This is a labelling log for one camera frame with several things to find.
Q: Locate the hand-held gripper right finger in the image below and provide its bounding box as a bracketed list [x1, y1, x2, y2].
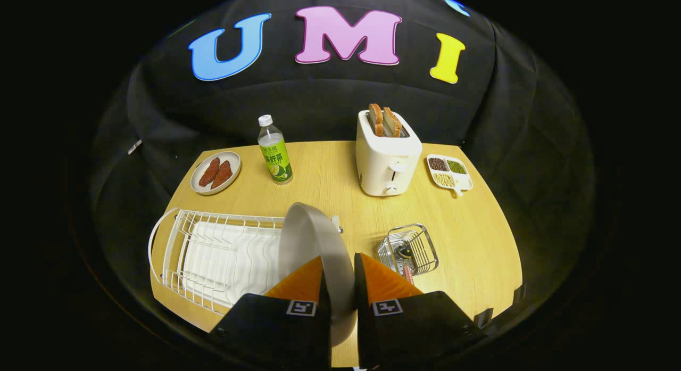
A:
[354, 252, 487, 369]

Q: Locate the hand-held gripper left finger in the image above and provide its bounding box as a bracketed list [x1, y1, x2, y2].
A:
[209, 255, 333, 369]

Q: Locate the metal wire basket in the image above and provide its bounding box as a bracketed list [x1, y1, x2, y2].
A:
[375, 223, 439, 277]

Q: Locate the grey round plate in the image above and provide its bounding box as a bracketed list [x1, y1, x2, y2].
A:
[278, 202, 357, 348]

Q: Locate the white wire dish rack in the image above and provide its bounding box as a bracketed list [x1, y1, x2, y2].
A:
[148, 207, 344, 316]

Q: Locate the white divided bean dish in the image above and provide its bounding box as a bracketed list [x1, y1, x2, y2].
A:
[426, 154, 474, 196]

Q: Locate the small dish with sausages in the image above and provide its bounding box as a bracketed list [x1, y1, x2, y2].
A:
[190, 151, 242, 195]

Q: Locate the white toaster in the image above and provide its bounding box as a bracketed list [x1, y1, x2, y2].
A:
[355, 109, 423, 197]

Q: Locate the green label drink bottle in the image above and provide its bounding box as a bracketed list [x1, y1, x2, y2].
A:
[258, 114, 294, 185]

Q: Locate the red sausage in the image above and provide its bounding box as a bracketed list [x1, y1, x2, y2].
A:
[211, 160, 233, 189]
[198, 157, 220, 187]

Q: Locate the bread slice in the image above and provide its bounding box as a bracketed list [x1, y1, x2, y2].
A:
[383, 106, 403, 138]
[368, 103, 385, 137]

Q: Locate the black backdrop cloth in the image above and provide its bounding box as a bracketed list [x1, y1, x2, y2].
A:
[88, 0, 594, 329]

